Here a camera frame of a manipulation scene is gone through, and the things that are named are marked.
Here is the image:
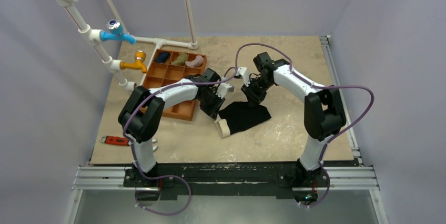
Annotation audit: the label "blue plastic faucet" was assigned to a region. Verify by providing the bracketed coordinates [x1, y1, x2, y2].
[99, 19, 137, 45]

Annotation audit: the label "orange plastic faucet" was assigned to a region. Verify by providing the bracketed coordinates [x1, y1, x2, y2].
[120, 50, 147, 74]

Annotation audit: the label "red handled adjustable wrench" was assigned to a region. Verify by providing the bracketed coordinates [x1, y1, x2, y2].
[100, 135, 158, 152]

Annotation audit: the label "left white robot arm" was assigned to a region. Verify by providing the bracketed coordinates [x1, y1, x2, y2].
[118, 68, 227, 187]

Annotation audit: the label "white pvc pipe frame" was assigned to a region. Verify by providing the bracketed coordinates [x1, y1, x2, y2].
[55, 0, 198, 92]

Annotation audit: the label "aluminium frame rails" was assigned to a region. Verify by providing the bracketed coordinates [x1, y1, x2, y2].
[64, 35, 389, 224]

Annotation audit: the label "rolled pink underwear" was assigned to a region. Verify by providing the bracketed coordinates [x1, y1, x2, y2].
[185, 55, 204, 68]

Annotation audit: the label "rolled olive green underwear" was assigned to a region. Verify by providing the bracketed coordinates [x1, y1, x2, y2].
[171, 52, 188, 66]

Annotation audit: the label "black underwear white waistband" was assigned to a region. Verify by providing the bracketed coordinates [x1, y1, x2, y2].
[214, 101, 271, 138]

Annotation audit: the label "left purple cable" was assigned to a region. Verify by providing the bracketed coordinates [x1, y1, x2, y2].
[121, 66, 241, 216]

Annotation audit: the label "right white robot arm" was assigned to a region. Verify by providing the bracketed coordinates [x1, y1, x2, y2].
[236, 53, 346, 186]

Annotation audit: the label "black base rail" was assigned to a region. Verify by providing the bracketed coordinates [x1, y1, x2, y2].
[123, 161, 329, 203]

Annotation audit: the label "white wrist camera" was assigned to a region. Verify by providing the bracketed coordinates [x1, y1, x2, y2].
[216, 82, 234, 98]
[235, 67, 250, 86]

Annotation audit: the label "orange compartment tray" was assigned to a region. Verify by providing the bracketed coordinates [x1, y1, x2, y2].
[142, 49, 207, 121]

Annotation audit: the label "rolled navy blue underwear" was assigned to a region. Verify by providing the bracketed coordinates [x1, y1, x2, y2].
[154, 52, 170, 64]

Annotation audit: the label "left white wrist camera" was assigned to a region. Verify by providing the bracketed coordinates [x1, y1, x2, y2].
[216, 82, 234, 98]

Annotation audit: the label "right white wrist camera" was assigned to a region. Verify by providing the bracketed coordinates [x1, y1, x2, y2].
[235, 67, 250, 86]

